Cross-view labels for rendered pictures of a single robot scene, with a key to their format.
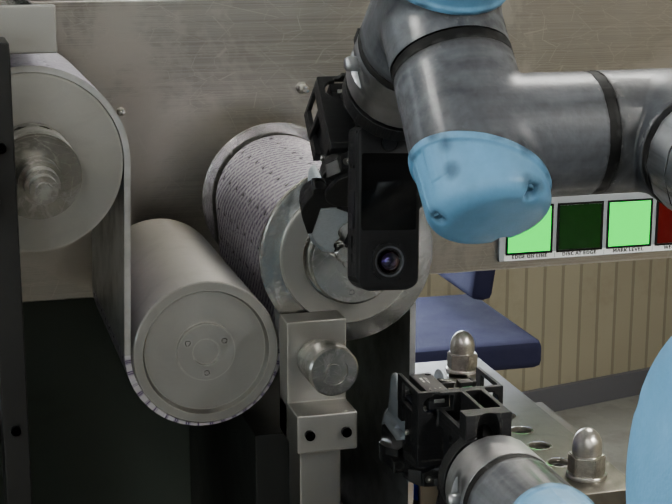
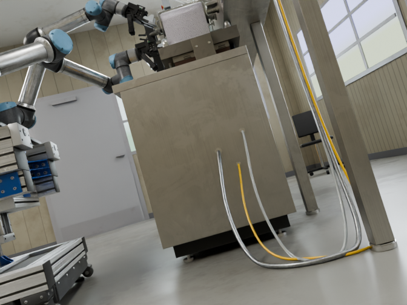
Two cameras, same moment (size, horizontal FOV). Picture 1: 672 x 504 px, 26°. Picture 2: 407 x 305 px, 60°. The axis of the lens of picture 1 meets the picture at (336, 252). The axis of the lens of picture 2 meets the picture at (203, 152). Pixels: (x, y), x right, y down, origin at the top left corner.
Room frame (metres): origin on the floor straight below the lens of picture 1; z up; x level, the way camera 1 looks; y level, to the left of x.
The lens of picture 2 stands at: (1.80, -1.85, 0.36)
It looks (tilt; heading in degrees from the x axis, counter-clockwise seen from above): 4 degrees up; 108
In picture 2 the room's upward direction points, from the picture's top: 16 degrees counter-clockwise
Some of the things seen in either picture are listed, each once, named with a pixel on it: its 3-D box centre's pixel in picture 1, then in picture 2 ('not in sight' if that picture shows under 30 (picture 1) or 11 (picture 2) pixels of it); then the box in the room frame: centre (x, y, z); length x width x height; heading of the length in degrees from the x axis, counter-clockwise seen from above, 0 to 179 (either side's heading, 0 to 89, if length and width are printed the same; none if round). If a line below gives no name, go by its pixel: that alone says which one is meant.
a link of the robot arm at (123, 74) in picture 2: not in sight; (123, 78); (0.91, -0.13, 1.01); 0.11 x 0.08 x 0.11; 160
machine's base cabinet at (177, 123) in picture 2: not in sight; (217, 165); (0.97, 0.91, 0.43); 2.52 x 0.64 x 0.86; 106
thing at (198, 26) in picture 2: (372, 360); (189, 37); (1.30, -0.03, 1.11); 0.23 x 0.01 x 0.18; 16
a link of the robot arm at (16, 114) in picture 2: not in sight; (7, 114); (0.29, -0.37, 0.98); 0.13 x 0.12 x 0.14; 106
